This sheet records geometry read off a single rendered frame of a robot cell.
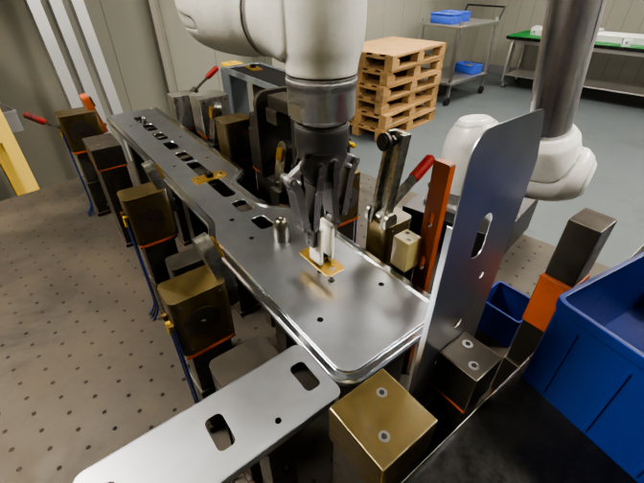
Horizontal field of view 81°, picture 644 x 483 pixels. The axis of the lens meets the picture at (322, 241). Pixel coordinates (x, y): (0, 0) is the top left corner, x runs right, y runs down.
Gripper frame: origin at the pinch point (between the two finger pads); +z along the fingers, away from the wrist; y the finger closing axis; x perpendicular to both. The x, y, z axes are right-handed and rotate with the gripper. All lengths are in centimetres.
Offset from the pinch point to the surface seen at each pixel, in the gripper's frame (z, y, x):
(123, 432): 36, 39, -14
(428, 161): -7.6, -24.6, 0.6
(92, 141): 3, 19, -83
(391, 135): -14.6, -14.5, -0.2
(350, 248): 6.5, -8.4, -2.0
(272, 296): 6.5, 10.2, 0.0
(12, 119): 25, 38, -209
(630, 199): 107, -310, -15
